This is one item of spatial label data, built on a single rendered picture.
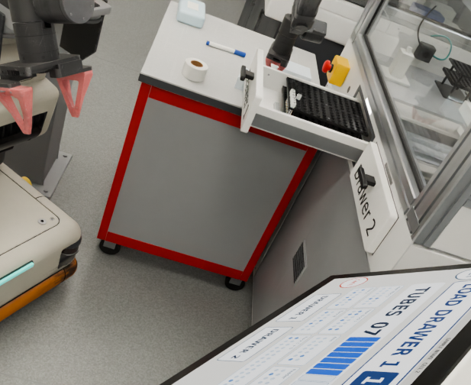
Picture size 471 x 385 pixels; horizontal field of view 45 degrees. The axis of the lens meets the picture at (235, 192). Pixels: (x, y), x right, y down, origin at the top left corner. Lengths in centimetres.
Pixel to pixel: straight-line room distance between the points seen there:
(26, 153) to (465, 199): 163
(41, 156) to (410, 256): 150
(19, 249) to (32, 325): 29
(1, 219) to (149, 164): 46
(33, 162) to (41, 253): 62
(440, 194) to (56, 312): 127
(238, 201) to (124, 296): 52
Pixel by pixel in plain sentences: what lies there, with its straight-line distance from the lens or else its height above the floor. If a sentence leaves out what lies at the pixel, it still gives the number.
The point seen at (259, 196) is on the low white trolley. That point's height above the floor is 47.
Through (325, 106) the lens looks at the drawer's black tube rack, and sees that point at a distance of 154.
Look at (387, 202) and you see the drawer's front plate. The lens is 122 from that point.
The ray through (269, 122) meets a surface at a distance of 142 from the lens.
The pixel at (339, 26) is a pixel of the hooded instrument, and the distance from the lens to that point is 233.
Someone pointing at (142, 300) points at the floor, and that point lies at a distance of 202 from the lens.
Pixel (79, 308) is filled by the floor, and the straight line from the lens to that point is 195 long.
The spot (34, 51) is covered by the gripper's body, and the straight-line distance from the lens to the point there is 88.
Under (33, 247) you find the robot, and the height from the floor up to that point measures 28.
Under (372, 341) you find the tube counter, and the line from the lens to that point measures 60.
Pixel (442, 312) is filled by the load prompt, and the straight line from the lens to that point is 64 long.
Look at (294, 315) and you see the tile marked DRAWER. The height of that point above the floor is 100.
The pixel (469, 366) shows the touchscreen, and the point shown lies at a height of 119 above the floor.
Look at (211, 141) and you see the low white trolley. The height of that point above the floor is 61.
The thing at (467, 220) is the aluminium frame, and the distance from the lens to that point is 112.
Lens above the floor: 151
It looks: 35 degrees down
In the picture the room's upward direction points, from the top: 25 degrees clockwise
